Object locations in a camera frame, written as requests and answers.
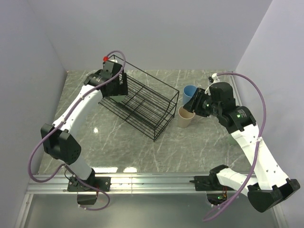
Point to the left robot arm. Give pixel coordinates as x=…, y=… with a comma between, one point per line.
x=61, y=143

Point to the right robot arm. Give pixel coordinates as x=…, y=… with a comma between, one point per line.
x=270, y=185

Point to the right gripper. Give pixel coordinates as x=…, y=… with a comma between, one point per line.
x=194, y=105

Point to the green tumbler right side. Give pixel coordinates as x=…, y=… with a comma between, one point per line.
x=231, y=140

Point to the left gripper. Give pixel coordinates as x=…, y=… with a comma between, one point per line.
x=122, y=89

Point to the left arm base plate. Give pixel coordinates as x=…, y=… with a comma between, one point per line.
x=102, y=183

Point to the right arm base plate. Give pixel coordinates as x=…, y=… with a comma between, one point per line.
x=208, y=183

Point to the aluminium side rail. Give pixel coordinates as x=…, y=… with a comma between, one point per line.
x=235, y=89

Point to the black wire dish rack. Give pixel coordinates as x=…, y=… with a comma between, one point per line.
x=150, y=104

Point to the aluminium mounting rail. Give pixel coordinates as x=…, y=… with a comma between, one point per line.
x=127, y=183

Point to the beige plastic tumbler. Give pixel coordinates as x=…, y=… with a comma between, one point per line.
x=184, y=117

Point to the blue plastic tumbler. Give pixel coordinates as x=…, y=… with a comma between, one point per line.
x=188, y=93

